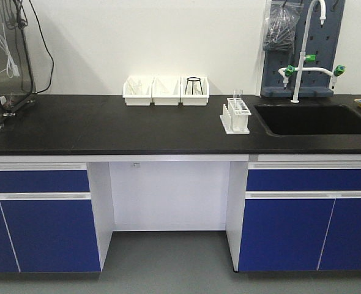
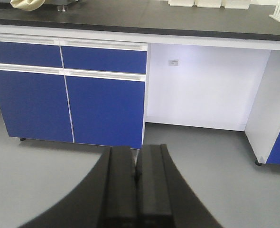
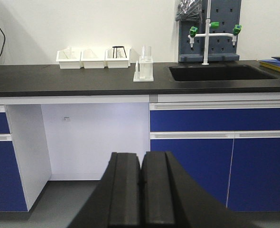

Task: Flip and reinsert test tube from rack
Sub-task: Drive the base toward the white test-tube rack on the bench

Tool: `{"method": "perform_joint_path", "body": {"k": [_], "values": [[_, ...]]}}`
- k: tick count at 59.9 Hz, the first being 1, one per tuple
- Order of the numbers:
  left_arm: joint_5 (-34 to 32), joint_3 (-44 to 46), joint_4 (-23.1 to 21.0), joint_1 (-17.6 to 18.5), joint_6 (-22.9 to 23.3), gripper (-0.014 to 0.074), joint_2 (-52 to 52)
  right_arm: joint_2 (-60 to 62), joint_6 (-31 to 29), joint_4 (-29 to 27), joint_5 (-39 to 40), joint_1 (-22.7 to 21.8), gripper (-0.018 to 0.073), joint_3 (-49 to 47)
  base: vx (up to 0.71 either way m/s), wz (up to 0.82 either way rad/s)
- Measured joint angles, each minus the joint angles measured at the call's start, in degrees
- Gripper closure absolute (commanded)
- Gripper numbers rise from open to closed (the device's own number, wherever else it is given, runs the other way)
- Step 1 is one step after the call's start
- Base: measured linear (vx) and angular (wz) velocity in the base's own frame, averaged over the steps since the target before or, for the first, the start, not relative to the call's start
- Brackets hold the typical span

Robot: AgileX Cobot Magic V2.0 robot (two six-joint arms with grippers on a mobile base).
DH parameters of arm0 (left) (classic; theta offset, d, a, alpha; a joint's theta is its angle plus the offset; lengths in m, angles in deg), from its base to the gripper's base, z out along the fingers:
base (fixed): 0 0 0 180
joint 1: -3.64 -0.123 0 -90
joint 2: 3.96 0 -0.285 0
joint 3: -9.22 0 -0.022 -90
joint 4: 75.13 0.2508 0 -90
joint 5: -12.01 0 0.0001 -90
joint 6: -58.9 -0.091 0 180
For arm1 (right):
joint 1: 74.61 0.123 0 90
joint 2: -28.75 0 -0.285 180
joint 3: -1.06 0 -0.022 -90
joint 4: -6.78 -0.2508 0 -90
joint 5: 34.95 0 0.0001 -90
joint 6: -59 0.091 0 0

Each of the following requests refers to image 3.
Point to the clear glass test tube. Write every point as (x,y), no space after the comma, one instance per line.
(148,52)
(143,52)

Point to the white left storage bin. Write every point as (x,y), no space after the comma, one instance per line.
(69,58)

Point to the black lab sink basin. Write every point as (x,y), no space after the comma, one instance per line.
(219,73)

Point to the grey-blue pegboard drying rack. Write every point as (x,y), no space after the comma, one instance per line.
(227,13)

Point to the black metal tripod stand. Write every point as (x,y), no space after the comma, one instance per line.
(118,52)

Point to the blue left cabinet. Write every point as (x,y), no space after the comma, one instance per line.
(12,197)

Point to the white lab faucet green knobs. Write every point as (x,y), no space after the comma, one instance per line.
(208,24)

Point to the white right storage bin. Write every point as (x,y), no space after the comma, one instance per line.
(117,62)

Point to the white test tube rack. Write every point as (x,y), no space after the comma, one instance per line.
(144,70)

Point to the blue cabinet door right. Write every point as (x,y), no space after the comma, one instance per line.
(255,175)

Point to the blue cabinet drawer front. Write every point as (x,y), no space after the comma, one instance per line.
(215,120)

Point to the yellow tray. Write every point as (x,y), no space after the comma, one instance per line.
(273,63)

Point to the plastic bag of pegs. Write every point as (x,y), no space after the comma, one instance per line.
(190,11)

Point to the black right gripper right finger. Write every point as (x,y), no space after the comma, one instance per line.
(173,199)

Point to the white storage bin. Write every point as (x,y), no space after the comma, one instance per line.
(117,62)
(69,58)
(93,58)

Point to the white middle storage bin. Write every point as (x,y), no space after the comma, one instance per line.
(93,58)

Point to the blue cabinet door left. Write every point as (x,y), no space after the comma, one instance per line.
(207,161)

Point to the blue cabinet door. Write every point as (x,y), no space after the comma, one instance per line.
(255,175)
(207,161)

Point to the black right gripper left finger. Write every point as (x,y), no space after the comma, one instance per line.
(115,202)

